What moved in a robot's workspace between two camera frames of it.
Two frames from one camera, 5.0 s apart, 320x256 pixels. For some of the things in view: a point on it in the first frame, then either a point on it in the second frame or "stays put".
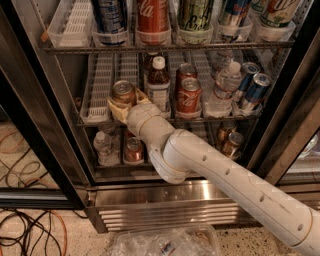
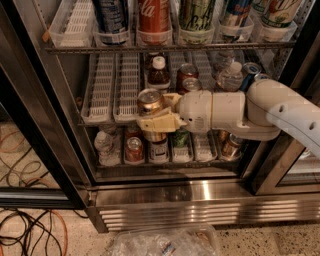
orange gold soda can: x=123 y=93 to x=150 y=101
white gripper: x=139 y=115 to x=195 y=109
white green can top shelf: x=275 y=13 stays put
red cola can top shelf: x=153 y=22 stays put
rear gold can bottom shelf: x=227 y=127 stays put
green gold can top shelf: x=194 y=15 stays put
